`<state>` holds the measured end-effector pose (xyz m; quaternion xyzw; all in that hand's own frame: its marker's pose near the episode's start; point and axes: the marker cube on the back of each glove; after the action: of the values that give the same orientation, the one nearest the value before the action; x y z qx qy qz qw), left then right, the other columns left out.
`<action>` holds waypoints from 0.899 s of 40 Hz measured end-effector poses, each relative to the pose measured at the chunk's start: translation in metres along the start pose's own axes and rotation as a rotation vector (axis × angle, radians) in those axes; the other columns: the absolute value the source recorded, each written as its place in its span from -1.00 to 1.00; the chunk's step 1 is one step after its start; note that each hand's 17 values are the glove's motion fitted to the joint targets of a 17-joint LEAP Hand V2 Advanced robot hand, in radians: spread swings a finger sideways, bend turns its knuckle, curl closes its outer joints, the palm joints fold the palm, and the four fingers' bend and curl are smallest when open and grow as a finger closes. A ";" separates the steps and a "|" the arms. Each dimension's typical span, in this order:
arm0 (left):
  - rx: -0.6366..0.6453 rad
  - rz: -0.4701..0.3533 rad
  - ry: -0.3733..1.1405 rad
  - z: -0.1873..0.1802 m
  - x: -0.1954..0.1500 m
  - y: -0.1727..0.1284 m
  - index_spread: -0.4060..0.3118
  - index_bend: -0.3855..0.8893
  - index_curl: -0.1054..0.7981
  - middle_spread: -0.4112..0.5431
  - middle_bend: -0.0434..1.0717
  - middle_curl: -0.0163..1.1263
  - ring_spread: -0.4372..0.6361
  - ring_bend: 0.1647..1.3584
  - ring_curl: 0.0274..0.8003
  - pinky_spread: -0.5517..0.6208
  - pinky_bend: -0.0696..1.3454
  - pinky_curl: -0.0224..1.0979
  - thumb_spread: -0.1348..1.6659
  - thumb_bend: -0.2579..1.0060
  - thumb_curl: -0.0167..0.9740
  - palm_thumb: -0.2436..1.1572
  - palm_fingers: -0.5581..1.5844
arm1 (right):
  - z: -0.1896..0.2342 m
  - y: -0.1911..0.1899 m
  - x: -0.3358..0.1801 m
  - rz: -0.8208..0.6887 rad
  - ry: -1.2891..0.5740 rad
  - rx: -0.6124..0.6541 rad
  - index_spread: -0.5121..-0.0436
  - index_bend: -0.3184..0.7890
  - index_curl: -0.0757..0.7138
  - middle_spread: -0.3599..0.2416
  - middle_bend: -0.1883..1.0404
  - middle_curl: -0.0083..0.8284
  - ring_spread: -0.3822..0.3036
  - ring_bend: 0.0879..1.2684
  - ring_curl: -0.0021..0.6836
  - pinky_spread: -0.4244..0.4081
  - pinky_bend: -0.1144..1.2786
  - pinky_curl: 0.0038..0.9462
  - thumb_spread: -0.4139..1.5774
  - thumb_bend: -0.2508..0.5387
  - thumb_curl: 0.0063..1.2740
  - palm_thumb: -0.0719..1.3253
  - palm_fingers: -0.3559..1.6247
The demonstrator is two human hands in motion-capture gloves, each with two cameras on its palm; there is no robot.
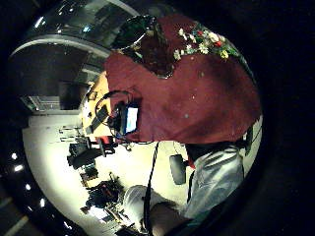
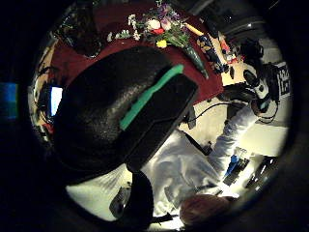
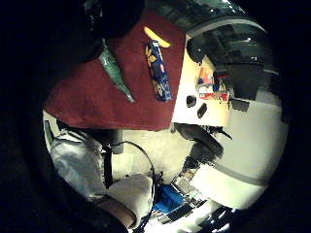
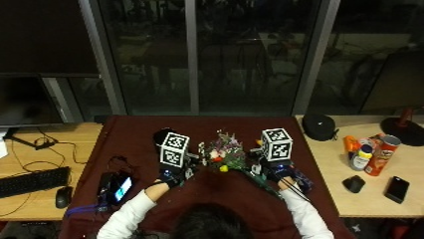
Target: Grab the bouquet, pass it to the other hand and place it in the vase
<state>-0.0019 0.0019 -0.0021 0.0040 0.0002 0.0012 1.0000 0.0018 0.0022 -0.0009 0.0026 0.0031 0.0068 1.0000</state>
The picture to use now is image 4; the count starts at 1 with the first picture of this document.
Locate black round zip case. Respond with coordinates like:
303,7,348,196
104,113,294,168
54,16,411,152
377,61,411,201
300,113,340,142

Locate black device with lit screen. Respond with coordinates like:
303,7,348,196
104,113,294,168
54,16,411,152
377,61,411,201
97,170,136,207

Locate black computer mouse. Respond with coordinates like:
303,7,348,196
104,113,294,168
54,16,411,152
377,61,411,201
342,174,367,194
54,185,74,210

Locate person's left hand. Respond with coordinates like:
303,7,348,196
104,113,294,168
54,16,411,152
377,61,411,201
155,158,202,189

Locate dark red tablecloth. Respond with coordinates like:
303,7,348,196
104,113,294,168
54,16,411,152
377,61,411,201
58,115,358,239

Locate black round stand red pole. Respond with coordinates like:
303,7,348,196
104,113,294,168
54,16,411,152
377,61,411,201
379,107,424,147

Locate black desk cable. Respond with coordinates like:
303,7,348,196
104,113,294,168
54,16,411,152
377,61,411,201
8,126,89,174

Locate white marker cube right glove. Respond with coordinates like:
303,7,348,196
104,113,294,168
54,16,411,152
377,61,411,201
259,127,294,162

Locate white marker cube glove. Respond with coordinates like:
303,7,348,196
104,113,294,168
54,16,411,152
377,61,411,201
159,131,191,169
259,127,294,162

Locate purple strap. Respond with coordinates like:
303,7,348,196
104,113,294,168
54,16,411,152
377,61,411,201
64,202,110,218

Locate black smartphone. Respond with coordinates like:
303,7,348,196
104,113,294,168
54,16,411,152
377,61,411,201
383,175,411,205

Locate black computer monitor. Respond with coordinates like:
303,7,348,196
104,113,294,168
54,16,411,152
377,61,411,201
0,73,101,149

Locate white marker cube left glove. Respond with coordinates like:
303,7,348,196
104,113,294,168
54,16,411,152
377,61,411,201
159,131,191,169

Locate person's right hand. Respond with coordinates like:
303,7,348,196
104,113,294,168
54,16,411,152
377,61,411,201
250,156,296,183

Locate white bottle yellow cap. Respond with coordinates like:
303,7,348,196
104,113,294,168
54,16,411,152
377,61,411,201
348,143,375,172

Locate black keyboard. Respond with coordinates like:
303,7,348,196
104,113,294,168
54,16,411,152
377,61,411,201
0,165,72,199

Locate black round container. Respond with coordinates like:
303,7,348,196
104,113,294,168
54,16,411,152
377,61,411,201
153,126,177,151

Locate red chip can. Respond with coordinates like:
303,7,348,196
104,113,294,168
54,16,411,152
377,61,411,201
363,134,403,177

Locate black glove cable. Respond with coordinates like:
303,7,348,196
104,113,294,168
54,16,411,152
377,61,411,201
279,177,312,203

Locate mixed flower bouquet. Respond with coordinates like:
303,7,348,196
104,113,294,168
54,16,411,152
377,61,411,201
198,129,284,200

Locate orange bottle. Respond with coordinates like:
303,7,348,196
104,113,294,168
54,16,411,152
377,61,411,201
342,134,362,155

